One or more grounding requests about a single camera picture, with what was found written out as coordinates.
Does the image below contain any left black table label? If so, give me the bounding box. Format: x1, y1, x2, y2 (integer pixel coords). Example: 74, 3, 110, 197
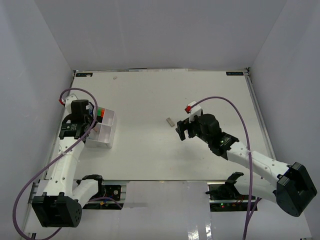
75, 72, 93, 78

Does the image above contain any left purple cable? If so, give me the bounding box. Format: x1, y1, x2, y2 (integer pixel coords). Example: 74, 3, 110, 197
11, 87, 99, 240

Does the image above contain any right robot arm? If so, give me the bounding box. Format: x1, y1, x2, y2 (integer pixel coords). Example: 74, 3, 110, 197
176, 113, 318, 217

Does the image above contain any purple cable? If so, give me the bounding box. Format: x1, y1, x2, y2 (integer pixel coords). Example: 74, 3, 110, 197
189, 96, 262, 240
11, 87, 99, 240

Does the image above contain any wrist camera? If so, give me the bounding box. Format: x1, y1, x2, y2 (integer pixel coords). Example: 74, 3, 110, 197
58, 93, 78, 114
184, 101, 203, 123

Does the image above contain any right black table label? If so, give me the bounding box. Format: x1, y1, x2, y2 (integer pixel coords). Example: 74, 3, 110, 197
226, 71, 244, 76

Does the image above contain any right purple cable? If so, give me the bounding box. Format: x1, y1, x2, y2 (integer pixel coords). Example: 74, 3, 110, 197
189, 96, 262, 240

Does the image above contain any right aluminium rail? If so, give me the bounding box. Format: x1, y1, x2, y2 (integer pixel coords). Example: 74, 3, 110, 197
243, 67, 277, 159

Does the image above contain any green cap black highlighter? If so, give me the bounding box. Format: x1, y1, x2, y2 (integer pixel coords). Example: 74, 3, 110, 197
97, 107, 103, 118

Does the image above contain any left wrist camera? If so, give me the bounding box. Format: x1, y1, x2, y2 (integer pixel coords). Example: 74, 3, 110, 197
58, 93, 78, 114

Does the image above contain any white compartment tray front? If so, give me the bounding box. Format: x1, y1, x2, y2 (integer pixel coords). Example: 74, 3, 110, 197
85, 123, 114, 149

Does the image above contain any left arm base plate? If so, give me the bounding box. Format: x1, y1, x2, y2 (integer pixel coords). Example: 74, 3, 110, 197
83, 184, 126, 210

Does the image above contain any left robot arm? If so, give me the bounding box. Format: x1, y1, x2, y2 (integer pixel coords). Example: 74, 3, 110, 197
32, 99, 106, 228

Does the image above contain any black table label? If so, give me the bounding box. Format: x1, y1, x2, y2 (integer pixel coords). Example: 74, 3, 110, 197
226, 71, 244, 76
75, 72, 93, 78

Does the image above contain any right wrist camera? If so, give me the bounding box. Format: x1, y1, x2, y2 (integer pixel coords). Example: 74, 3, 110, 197
184, 101, 203, 123

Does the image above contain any grey eraser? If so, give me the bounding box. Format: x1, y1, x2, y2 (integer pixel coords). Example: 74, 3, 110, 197
166, 117, 175, 127

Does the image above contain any orange cap black highlighter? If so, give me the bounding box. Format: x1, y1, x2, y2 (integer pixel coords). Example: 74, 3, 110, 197
101, 108, 105, 118

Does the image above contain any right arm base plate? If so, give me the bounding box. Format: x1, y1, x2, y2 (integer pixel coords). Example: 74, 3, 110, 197
205, 181, 249, 213

